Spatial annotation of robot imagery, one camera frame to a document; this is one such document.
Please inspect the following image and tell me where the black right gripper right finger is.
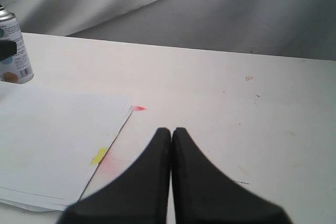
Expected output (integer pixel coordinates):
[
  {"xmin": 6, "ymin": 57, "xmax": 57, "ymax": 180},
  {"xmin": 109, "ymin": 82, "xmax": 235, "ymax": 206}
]
[{"xmin": 171, "ymin": 127, "xmax": 289, "ymax": 223}]

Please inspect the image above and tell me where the dotted white spray can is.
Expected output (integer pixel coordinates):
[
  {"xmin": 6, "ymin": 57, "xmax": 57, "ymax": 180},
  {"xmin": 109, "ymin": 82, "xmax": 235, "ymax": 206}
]
[{"xmin": 1, "ymin": 5, "xmax": 34, "ymax": 84}]

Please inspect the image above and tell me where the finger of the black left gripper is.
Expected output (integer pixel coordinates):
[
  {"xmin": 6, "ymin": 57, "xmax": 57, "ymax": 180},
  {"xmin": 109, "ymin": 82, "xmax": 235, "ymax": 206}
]
[{"xmin": 0, "ymin": 40, "xmax": 17, "ymax": 61}]

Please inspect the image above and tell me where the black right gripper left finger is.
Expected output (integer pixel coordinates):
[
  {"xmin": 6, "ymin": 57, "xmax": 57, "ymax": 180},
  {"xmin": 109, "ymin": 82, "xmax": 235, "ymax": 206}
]
[{"xmin": 58, "ymin": 128, "xmax": 171, "ymax": 223}]

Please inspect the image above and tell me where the grey backdrop cloth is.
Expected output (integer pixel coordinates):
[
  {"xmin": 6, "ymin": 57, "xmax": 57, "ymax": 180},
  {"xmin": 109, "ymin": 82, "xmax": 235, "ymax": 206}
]
[{"xmin": 1, "ymin": 0, "xmax": 335, "ymax": 60}]

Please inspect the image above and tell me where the stack of white paper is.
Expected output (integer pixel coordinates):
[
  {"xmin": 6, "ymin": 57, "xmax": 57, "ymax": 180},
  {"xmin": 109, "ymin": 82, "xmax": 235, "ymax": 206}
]
[{"xmin": 1, "ymin": 82, "xmax": 132, "ymax": 211}]

